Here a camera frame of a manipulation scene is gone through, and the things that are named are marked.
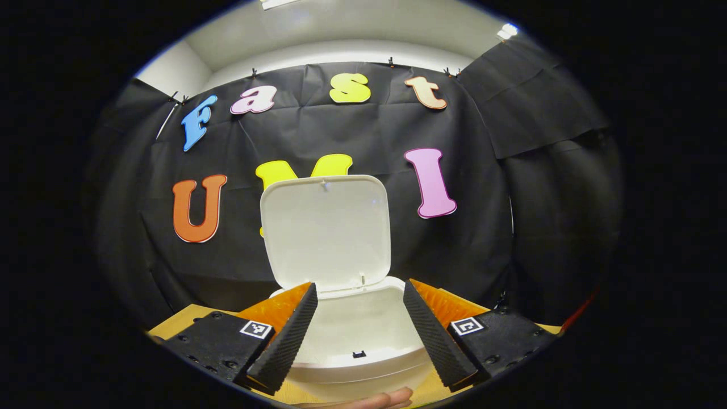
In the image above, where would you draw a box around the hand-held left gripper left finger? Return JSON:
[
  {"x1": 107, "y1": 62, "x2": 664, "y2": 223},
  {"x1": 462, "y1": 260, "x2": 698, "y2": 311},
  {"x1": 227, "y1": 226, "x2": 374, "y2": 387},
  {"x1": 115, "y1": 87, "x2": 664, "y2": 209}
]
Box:
[{"x1": 162, "y1": 282, "x2": 319, "y2": 397}]

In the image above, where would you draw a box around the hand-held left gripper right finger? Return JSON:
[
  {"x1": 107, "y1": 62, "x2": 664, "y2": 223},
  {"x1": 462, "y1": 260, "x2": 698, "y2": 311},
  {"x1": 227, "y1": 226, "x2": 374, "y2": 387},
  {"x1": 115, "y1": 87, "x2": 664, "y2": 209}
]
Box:
[{"x1": 403, "y1": 278, "x2": 556, "y2": 393}]

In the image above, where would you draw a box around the white desktop garbage bin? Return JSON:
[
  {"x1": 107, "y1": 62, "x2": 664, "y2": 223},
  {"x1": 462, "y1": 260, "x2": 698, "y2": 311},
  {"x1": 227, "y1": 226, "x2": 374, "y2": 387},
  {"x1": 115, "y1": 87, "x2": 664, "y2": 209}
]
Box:
[{"x1": 260, "y1": 174, "x2": 438, "y2": 403}]

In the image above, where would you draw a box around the wooden desktop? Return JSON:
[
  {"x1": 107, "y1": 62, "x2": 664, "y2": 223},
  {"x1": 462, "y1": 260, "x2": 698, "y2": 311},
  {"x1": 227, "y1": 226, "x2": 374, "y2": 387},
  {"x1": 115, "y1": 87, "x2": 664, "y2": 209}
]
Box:
[{"x1": 147, "y1": 304, "x2": 563, "y2": 407}]

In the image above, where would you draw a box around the black backdrop cloth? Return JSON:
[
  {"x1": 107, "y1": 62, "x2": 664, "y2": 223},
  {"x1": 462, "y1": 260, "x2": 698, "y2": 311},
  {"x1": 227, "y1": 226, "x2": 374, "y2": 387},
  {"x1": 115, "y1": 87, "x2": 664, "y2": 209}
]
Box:
[{"x1": 94, "y1": 37, "x2": 622, "y2": 330}]

